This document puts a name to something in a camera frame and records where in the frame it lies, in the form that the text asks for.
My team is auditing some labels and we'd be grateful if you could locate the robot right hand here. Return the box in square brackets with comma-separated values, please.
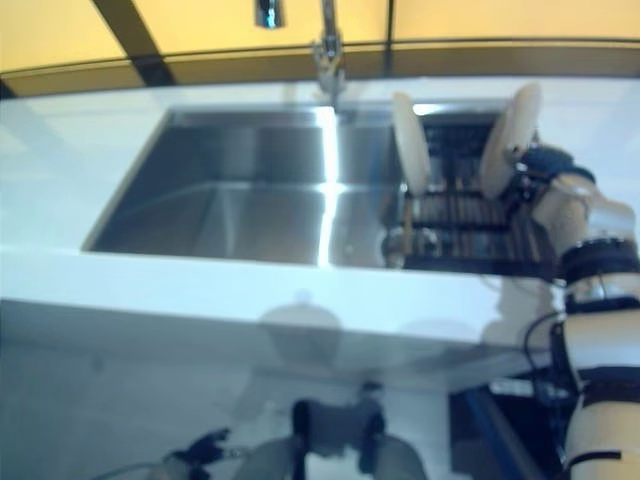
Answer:
[507, 142, 596, 201]

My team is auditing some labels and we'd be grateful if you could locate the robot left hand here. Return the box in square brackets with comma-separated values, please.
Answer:
[167, 427, 234, 466]

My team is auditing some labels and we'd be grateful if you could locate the white round plate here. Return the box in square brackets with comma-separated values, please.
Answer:
[479, 82, 544, 200]
[390, 90, 432, 195]

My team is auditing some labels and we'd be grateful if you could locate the black built-in dishwasher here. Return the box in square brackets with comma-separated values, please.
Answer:
[446, 378, 577, 480]

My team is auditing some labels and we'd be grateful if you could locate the black dish drying rack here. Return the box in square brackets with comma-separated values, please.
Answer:
[398, 112, 547, 262]

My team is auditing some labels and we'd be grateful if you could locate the white base cabinet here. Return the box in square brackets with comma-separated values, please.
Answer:
[0, 298, 551, 480]

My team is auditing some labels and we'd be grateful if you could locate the chrome gooseneck kitchen faucet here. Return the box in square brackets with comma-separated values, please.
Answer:
[254, 0, 349, 109]

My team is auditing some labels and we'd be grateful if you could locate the stainless steel sink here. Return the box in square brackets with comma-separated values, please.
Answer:
[81, 98, 557, 277]

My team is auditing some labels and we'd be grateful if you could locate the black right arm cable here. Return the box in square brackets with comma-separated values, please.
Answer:
[523, 310, 571, 402]

